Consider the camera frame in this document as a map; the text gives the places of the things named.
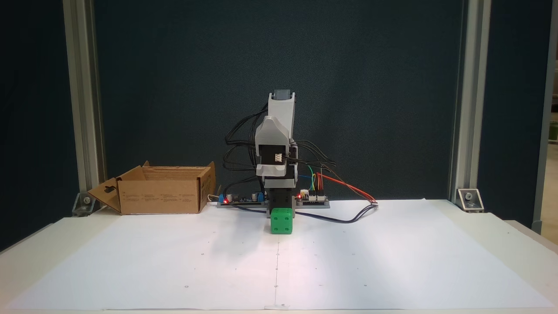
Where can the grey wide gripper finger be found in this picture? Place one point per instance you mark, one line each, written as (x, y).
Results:
(273, 133)

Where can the green die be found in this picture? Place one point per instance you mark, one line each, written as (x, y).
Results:
(281, 222)

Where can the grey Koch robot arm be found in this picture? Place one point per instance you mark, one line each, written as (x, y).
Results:
(282, 104)

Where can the blue power circuit board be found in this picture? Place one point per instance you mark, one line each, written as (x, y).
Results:
(244, 199)

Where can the motor driver circuit board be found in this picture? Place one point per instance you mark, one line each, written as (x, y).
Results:
(311, 198)

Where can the brown cardboard box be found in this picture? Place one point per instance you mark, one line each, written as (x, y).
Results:
(161, 196)

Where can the aluminium frame post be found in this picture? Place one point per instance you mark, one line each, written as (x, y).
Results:
(471, 109)
(83, 109)

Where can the metal corner bracket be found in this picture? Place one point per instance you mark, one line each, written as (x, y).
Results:
(85, 204)
(471, 200)

